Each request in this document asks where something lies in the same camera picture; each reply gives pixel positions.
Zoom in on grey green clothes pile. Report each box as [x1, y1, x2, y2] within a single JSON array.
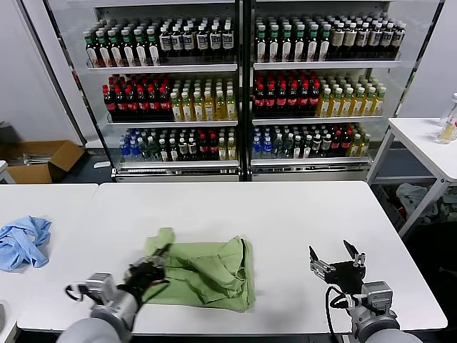
[[395, 182, 457, 224]]

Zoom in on dark bottle blue label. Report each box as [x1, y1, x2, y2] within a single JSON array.
[[221, 23, 235, 57], [393, 22, 407, 58], [356, 22, 370, 59], [368, 22, 383, 59], [196, 24, 209, 57], [209, 24, 223, 57], [159, 25, 172, 58], [381, 22, 395, 59], [182, 24, 196, 58], [171, 25, 184, 58]]

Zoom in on clear bottle yellow contents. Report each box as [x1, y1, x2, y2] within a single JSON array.
[[436, 91, 457, 145]]

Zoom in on silver wrist block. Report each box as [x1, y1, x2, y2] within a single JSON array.
[[84, 272, 118, 305], [359, 281, 394, 316]]

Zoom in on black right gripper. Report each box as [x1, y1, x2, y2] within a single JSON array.
[[308, 239, 367, 296]]

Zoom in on white stool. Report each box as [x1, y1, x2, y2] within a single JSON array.
[[0, 159, 17, 184]]

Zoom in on open cardboard box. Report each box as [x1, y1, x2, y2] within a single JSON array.
[[5, 139, 86, 184]]

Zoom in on green cap tea bottle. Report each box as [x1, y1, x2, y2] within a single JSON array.
[[146, 28, 162, 66], [293, 24, 308, 62], [255, 24, 269, 62], [108, 29, 124, 68], [121, 29, 137, 67], [318, 24, 332, 61], [84, 31, 99, 68], [268, 24, 282, 62], [306, 24, 321, 61], [96, 30, 112, 68], [134, 29, 149, 67], [281, 24, 295, 62]]

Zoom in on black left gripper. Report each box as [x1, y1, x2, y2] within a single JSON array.
[[117, 242, 176, 303]]

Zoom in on dark bottle tan label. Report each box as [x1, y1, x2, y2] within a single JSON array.
[[330, 22, 345, 60], [343, 22, 358, 60]]

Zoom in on glass cooler door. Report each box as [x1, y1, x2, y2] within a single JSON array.
[[366, 0, 451, 183], [16, 0, 119, 182]]

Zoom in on drink cooler shelf unit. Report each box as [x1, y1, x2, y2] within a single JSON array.
[[84, 0, 242, 183], [249, 0, 404, 182]]

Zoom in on crumpled light blue shirt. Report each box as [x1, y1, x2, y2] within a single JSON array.
[[0, 215, 53, 273]]

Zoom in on left wrist block cable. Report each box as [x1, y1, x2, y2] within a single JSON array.
[[64, 283, 89, 303]]

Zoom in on silver left wrist block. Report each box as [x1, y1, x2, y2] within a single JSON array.
[[84, 272, 118, 305]]

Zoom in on white side table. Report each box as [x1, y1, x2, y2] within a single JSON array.
[[366, 116, 457, 239]]

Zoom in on silver right wrist block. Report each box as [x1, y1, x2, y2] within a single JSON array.
[[359, 281, 394, 316]]

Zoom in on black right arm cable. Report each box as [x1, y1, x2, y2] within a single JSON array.
[[323, 284, 353, 343]]

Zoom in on light green polo shirt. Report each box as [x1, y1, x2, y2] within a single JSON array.
[[141, 227, 257, 314]]

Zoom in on metal rods bundle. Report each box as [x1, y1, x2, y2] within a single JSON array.
[[21, 152, 51, 166]]

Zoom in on thin left gripper cable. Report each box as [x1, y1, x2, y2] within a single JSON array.
[[141, 279, 171, 305]]

